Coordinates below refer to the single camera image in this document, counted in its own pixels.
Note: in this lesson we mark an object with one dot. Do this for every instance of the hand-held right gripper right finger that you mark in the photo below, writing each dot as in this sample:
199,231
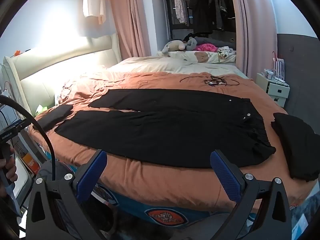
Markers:
225,175

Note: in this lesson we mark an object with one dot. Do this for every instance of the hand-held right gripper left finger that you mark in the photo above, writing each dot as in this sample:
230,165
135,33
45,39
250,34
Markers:
91,175

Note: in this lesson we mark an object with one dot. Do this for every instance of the black pants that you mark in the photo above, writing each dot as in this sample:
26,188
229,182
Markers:
162,135

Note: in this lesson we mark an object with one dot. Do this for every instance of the person's left hand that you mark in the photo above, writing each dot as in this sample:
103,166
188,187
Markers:
11,173

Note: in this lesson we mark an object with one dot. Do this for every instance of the orange printed box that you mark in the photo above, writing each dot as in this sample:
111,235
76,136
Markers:
30,161

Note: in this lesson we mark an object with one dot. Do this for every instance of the green packet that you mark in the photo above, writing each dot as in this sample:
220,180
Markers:
41,108

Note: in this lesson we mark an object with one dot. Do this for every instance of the small black cloth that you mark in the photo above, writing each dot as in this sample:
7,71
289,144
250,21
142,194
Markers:
53,116

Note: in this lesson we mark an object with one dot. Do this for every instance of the orange blanket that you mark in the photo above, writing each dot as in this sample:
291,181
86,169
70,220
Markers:
150,180

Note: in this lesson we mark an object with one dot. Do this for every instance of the folded black clothes pile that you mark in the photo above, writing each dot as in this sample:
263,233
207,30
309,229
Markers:
295,147

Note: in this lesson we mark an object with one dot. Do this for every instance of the cream padded headboard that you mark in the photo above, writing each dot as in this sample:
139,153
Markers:
62,70

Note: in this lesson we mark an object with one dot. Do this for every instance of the striped gift bag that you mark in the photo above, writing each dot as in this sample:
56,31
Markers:
278,67

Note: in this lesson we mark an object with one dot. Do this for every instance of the bear print pillow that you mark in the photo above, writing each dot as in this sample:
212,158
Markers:
200,56

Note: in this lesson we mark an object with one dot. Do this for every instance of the black and white patterned cloth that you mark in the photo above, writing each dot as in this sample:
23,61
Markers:
226,51

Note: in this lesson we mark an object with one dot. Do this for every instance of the cream bed sheet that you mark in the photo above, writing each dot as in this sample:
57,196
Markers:
162,66

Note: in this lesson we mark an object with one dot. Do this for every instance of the pink cloth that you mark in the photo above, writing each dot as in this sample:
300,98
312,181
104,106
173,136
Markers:
206,47

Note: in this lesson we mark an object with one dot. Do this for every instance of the dark grey bedding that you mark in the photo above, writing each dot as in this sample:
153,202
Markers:
220,42

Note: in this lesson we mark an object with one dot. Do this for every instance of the grey plush toy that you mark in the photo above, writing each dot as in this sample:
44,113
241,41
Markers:
191,42

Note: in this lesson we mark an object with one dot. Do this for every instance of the beige plush toy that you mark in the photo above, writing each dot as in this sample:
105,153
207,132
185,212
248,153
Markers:
175,45

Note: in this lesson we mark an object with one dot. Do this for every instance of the pink curtain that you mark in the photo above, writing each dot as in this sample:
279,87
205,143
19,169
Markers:
250,30
132,17

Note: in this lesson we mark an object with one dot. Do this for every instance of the white hanging garment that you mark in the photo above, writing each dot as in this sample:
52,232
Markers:
93,0

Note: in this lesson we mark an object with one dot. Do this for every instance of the black hanging coat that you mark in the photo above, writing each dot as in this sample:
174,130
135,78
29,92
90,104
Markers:
200,10

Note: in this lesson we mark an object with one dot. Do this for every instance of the dark hanging garments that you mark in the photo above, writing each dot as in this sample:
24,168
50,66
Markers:
220,7

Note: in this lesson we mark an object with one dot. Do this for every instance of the floral hanging garment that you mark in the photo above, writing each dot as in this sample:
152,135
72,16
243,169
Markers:
180,5

